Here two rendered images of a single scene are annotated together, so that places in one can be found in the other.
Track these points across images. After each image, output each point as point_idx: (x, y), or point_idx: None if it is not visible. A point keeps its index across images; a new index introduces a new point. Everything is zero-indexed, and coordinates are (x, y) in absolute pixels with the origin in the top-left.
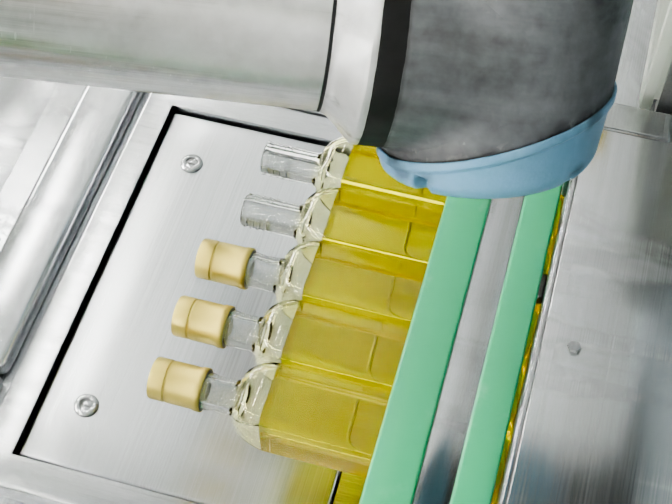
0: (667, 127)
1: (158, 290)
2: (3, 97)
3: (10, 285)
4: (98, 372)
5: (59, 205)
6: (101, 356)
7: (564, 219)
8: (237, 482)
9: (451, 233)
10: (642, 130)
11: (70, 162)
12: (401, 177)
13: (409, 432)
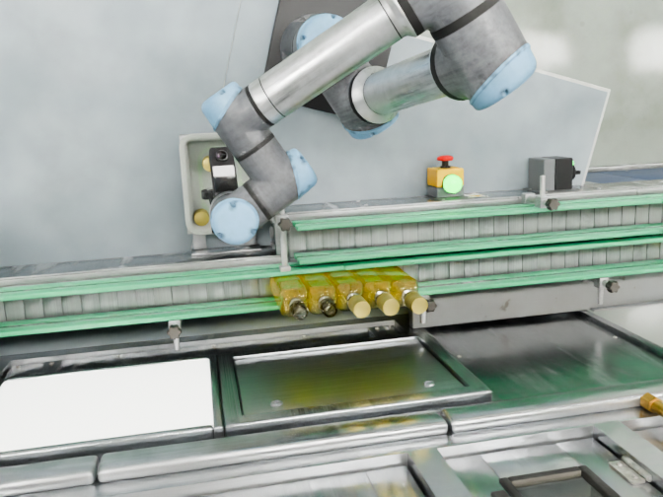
0: None
1: (356, 389)
2: None
3: (395, 421)
4: (410, 387)
5: (334, 426)
6: (403, 389)
7: (324, 212)
8: (418, 353)
9: (341, 222)
10: None
11: (304, 434)
12: (398, 115)
13: (411, 216)
